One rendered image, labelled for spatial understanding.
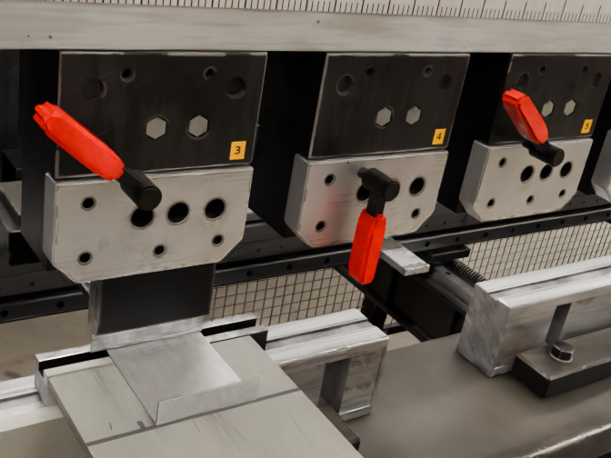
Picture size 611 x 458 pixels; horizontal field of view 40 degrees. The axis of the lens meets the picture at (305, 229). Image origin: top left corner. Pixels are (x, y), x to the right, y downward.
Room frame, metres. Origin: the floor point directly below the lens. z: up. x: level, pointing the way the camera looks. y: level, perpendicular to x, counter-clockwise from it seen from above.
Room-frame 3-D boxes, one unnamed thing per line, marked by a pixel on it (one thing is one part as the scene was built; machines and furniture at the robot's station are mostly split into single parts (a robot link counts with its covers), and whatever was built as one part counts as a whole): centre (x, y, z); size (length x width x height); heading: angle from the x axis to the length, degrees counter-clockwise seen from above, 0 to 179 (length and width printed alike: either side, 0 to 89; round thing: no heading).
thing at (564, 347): (0.85, -0.32, 0.91); 0.03 x 0.03 x 0.02
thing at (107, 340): (0.59, 0.11, 1.05); 0.10 x 0.02 x 0.10; 128
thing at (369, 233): (0.63, -0.05, 1.12); 0.04 x 0.02 x 0.10; 38
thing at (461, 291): (1.26, -0.13, 0.81); 0.64 x 0.08 x 0.14; 38
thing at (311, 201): (0.69, -0.03, 1.18); 0.15 x 0.09 x 0.17; 128
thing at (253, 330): (0.59, 0.10, 0.99); 0.20 x 0.03 x 0.03; 128
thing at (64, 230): (0.57, 0.13, 1.18); 0.15 x 0.09 x 0.17; 128
